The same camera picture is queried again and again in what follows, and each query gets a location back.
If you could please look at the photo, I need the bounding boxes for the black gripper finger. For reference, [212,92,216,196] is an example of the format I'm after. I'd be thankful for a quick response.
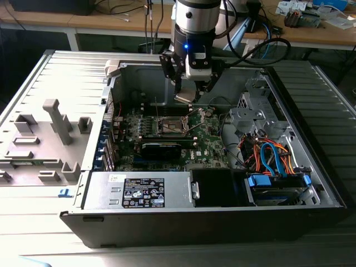
[194,60,223,101]
[159,53,186,97]

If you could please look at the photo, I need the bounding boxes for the silver topped CPU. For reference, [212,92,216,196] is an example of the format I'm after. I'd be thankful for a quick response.
[174,93,196,104]

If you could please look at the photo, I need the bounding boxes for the metal socket cover frame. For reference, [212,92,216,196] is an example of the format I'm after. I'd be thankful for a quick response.
[183,107,206,131]

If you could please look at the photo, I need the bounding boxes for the black RAM slot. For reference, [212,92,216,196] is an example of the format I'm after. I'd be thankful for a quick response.
[141,110,193,116]
[142,137,194,144]
[142,133,193,139]
[141,103,193,111]

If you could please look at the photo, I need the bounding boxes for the CPU socket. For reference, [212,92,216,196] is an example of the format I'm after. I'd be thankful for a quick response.
[156,115,194,138]

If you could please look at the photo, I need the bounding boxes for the dark CPU cooler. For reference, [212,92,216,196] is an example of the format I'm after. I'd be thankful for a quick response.
[284,7,301,28]

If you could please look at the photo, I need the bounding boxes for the beige plastic block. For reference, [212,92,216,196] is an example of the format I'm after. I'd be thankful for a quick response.
[104,59,121,79]

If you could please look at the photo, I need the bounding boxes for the silver metal drive cage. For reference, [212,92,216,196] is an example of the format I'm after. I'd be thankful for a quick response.
[228,77,291,141]

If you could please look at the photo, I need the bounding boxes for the green motherboard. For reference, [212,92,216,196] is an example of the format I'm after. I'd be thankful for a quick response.
[113,105,231,172]

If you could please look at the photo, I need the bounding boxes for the black monitor stand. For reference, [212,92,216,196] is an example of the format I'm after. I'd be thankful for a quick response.
[246,0,264,33]

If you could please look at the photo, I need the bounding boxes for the black graphics card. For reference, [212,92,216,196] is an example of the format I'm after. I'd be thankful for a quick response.
[141,142,182,161]

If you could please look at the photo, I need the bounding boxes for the wooden desk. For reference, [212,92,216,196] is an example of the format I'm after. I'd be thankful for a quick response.
[0,2,172,52]
[240,0,356,61]

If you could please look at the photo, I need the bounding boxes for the grey green electronic module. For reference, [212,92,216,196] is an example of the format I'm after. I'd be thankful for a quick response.
[299,11,321,28]

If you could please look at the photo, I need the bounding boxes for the black box device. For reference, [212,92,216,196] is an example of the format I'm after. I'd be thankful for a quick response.
[9,0,95,16]

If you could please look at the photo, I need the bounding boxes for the hard disk in blue carrier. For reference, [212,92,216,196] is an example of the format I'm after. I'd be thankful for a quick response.
[244,172,314,207]

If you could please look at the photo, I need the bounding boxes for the blue cardboard box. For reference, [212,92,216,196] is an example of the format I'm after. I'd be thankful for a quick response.
[313,0,349,9]

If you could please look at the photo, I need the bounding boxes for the grey power supply unit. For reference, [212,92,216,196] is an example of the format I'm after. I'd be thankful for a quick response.
[82,171,195,210]

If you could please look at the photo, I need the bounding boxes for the grey parts rack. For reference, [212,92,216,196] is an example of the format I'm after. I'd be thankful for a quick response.
[0,98,95,187]

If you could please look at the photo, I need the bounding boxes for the black open PC case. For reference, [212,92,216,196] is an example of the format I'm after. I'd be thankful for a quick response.
[60,60,350,249]

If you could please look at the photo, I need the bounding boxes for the green RAM stick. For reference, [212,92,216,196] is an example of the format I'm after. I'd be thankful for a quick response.
[12,159,61,166]

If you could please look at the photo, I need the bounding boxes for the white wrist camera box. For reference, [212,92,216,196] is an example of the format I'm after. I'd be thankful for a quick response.
[185,51,212,82]

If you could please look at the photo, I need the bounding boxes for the black camera cable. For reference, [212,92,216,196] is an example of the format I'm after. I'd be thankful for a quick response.
[222,37,292,69]

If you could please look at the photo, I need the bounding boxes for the blue flat data cable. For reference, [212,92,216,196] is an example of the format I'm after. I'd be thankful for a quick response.
[260,143,276,176]
[268,140,290,179]

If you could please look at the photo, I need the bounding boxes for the orange power wire bundle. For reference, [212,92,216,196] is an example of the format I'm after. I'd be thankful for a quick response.
[239,136,298,176]

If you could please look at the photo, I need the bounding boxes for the small blue plastic bracket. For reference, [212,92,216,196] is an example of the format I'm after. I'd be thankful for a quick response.
[57,187,75,199]

